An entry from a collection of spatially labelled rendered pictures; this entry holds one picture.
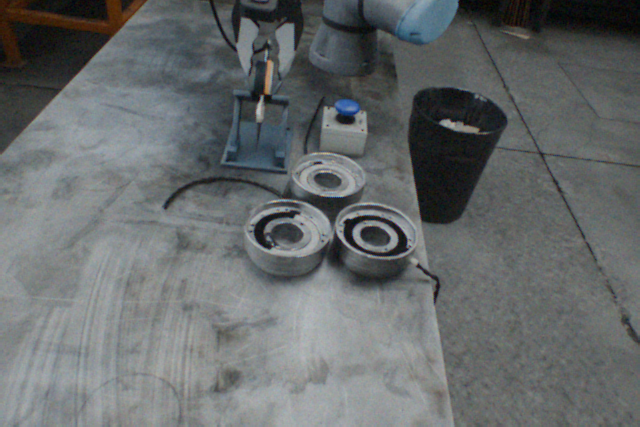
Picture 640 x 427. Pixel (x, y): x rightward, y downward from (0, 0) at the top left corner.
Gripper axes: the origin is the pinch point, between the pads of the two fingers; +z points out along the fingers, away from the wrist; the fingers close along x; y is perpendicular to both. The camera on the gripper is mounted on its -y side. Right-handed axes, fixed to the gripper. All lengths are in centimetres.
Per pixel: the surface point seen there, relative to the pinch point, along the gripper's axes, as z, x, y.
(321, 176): 9.9, -10.0, -11.2
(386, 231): 9.2, -18.6, -22.6
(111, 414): 12, 8, -48
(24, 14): 65, 123, 165
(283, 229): 10.2, -5.5, -23.2
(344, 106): 4.5, -12.7, 0.7
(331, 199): 8.4, -11.3, -18.3
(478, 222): 92, -80, 85
